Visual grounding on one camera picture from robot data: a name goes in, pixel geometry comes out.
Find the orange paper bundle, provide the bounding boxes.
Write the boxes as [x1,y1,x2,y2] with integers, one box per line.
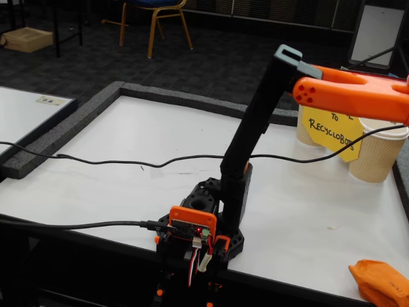
[348,259,409,304]

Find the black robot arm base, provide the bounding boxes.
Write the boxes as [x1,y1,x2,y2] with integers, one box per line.
[155,177,245,307]

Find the orange framed controller board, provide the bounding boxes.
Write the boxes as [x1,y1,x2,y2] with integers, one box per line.
[168,205,218,247]

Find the short dark grey foam strip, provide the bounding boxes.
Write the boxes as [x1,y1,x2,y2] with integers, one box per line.
[271,107,300,127]

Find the ribbed brown paper cup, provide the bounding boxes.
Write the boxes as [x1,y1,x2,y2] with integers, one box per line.
[296,105,327,148]
[348,118,409,184]

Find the yellow handwritten welcome sign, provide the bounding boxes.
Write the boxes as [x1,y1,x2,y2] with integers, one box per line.
[302,107,364,162]

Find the gold framed blue chair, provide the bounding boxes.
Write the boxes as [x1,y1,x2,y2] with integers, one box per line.
[101,0,194,59]

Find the small paper label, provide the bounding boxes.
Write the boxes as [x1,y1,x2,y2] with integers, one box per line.
[35,95,66,107]

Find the black framed white table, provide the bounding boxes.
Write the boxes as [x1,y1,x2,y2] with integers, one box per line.
[0,85,79,166]
[350,3,407,70]

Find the black metal table legs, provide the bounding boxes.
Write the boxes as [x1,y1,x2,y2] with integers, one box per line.
[50,0,84,58]

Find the black metal rod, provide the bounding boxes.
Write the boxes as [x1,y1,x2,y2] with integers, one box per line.
[350,46,397,68]

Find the cardboard box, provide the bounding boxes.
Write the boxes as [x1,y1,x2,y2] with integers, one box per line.
[0,27,54,54]

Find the thin black camera cable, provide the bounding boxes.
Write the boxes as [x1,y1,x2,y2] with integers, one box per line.
[0,125,409,169]

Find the servo wires with white connector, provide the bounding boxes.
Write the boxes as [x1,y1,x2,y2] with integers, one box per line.
[187,238,213,287]

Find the thick black USB cable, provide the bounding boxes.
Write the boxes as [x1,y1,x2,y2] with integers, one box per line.
[0,213,173,232]

